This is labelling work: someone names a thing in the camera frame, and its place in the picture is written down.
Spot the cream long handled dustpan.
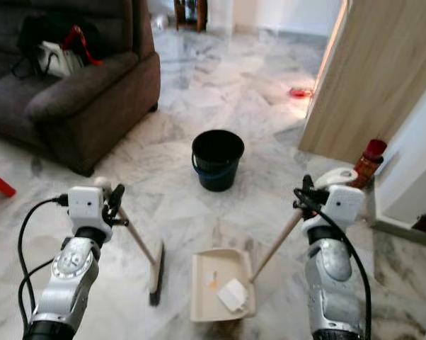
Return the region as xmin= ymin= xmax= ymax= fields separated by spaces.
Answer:
xmin=189 ymin=167 xmax=360 ymax=324

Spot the small red floor object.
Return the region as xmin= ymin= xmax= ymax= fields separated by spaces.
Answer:
xmin=288 ymin=86 xmax=313 ymax=99

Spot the red capped brown bottle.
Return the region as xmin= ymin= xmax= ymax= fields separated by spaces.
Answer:
xmin=352 ymin=138 xmax=388 ymax=189

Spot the dark grey sofa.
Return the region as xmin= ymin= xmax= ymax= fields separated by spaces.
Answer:
xmin=0 ymin=0 xmax=161 ymax=177

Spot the black plastic bucket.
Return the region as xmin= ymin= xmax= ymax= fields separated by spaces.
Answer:
xmin=191 ymin=129 xmax=246 ymax=193

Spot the white paper piece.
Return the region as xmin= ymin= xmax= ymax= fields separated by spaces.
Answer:
xmin=217 ymin=278 xmax=250 ymax=313

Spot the light wooden door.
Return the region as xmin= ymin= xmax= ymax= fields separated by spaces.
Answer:
xmin=298 ymin=0 xmax=426 ymax=164

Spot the white bag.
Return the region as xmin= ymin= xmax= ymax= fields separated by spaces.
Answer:
xmin=37 ymin=40 xmax=88 ymax=79

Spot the black bag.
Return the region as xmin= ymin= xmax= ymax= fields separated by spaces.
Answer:
xmin=9 ymin=13 xmax=106 ymax=80

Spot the dark wooden chair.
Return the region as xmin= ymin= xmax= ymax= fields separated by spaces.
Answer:
xmin=173 ymin=0 xmax=209 ymax=33

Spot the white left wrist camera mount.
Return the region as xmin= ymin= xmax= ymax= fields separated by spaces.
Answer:
xmin=68 ymin=186 xmax=111 ymax=242

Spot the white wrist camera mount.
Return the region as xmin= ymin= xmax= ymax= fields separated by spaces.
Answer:
xmin=300 ymin=184 xmax=366 ymax=236
xmin=68 ymin=186 xmax=111 ymax=242

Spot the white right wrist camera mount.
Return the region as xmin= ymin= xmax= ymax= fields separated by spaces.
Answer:
xmin=300 ymin=184 xmax=366 ymax=236

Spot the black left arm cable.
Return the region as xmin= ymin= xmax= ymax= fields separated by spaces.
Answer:
xmin=18 ymin=197 xmax=72 ymax=334

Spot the red strap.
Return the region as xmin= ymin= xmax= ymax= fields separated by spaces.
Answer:
xmin=63 ymin=25 xmax=105 ymax=67

